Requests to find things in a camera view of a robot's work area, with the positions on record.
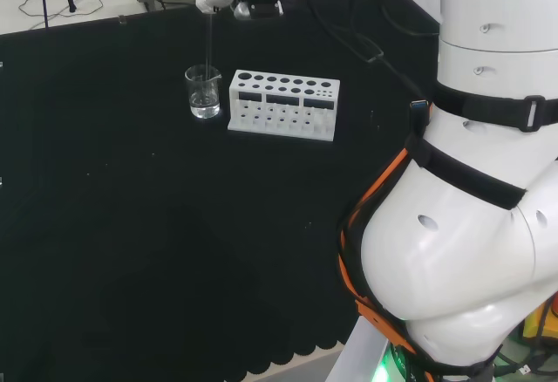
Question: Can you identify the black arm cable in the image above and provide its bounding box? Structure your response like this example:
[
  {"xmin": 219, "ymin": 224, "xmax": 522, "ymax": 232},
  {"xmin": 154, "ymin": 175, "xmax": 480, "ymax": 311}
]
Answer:
[{"xmin": 303, "ymin": 0, "xmax": 431, "ymax": 104}]

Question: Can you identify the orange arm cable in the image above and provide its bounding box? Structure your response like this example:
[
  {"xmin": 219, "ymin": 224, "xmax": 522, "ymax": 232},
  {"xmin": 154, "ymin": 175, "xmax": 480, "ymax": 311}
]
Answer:
[{"xmin": 337, "ymin": 146, "xmax": 437, "ymax": 382}]

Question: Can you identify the white test tube rack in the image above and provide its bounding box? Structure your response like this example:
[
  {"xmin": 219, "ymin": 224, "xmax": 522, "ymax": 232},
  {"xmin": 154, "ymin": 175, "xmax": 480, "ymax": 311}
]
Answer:
[{"xmin": 227, "ymin": 69, "xmax": 341, "ymax": 143}]

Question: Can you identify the blue plug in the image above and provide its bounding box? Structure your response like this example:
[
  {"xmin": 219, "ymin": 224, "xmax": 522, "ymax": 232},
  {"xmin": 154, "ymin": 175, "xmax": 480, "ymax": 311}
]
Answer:
[{"xmin": 409, "ymin": 99, "xmax": 432, "ymax": 135}]

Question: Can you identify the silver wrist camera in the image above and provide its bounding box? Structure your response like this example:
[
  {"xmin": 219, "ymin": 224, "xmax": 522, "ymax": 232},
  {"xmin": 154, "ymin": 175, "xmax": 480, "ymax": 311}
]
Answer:
[{"xmin": 233, "ymin": 0, "xmax": 285, "ymax": 22}]

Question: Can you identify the clear glass beaker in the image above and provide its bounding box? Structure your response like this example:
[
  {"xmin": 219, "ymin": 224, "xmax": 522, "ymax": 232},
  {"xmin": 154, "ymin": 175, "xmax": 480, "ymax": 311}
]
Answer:
[{"xmin": 184, "ymin": 64, "xmax": 223, "ymax": 119}]

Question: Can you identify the grey aluminium mount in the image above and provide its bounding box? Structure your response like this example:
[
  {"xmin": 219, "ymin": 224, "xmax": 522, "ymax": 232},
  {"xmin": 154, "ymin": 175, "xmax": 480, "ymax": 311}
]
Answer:
[{"xmin": 334, "ymin": 315, "xmax": 396, "ymax": 382}]

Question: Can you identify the clear glass rod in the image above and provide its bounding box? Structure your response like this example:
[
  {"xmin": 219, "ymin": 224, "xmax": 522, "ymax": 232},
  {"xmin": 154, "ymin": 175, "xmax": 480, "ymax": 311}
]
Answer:
[{"xmin": 202, "ymin": 10, "xmax": 214, "ymax": 95}]

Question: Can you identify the black bench cloth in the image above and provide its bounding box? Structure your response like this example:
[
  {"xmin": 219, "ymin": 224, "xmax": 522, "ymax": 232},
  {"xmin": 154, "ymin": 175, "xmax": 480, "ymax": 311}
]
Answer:
[{"xmin": 0, "ymin": 0, "xmax": 441, "ymax": 382}]

